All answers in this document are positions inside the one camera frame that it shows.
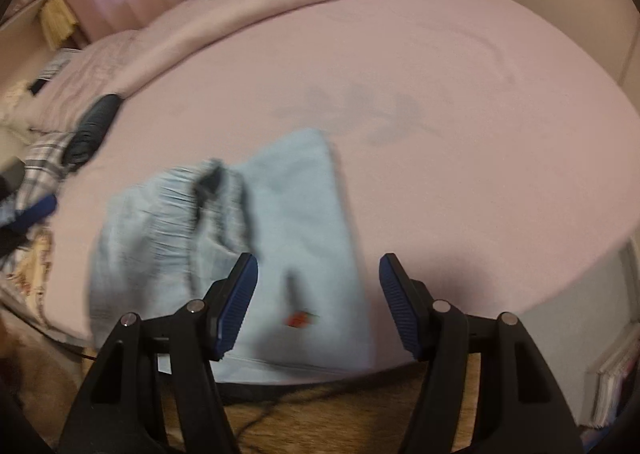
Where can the stack of books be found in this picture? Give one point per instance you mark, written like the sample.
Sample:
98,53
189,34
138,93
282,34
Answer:
612,374

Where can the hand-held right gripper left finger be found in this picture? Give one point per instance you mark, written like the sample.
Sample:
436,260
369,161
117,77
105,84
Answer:
232,306

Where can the yellow printed cloth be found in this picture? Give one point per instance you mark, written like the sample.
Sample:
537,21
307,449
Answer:
35,279

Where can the pink pillow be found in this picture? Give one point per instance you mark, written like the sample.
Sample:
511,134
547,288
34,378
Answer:
85,74

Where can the plaid pillow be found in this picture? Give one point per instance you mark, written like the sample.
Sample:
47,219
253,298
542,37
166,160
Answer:
42,164

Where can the folded dark navy garment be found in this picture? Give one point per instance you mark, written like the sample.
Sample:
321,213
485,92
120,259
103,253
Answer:
95,129

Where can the light blue strawberry print pants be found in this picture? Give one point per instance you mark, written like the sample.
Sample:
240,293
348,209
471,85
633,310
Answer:
295,244

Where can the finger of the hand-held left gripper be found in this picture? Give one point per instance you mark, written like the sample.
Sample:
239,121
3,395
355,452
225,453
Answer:
36,211

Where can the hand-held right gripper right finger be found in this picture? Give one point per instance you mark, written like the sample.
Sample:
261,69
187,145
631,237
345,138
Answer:
402,306

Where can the yellow fringed cloth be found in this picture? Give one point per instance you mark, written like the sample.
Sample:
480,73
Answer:
57,20

